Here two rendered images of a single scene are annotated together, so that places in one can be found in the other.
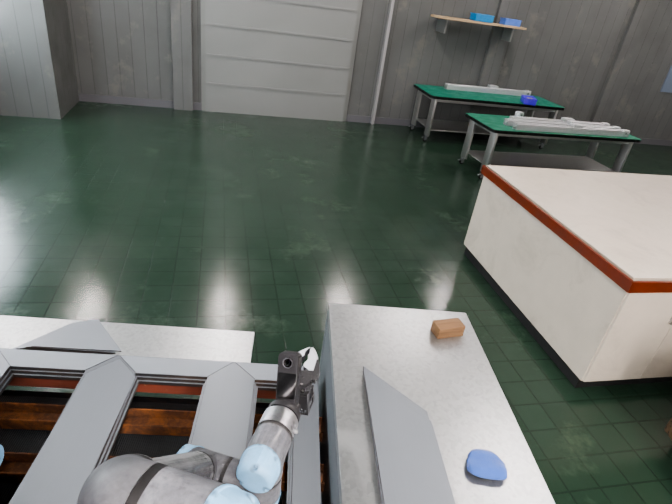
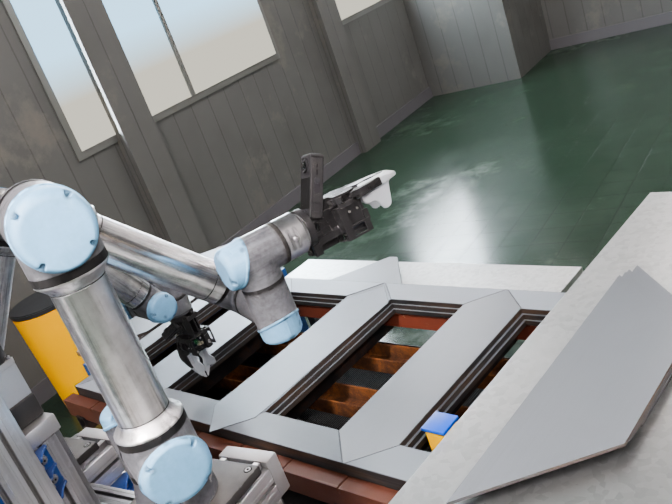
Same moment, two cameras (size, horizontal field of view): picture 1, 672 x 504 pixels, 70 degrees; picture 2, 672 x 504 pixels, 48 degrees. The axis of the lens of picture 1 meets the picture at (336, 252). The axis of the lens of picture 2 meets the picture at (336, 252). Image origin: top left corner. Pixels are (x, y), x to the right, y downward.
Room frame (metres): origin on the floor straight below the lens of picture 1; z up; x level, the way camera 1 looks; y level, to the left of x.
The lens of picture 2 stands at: (0.03, -0.98, 1.83)
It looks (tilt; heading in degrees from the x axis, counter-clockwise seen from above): 20 degrees down; 55
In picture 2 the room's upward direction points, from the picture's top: 20 degrees counter-clockwise
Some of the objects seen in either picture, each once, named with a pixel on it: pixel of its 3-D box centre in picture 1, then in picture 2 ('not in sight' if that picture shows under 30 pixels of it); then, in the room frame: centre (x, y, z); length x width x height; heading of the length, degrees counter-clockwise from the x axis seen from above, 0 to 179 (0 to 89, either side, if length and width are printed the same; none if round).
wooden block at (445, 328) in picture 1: (447, 328); not in sight; (1.57, -0.49, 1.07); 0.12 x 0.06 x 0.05; 113
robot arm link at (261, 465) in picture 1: (264, 457); (251, 258); (0.59, 0.08, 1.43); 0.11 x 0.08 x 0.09; 170
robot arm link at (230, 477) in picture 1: (253, 485); (269, 306); (0.60, 0.09, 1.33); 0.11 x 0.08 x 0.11; 80
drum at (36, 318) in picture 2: not in sight; (69, 346); (1.02, 3.33, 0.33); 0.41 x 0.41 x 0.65
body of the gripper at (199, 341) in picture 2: not in sight; (190, 331); (0.75, 0.85, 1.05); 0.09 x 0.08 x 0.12; 97
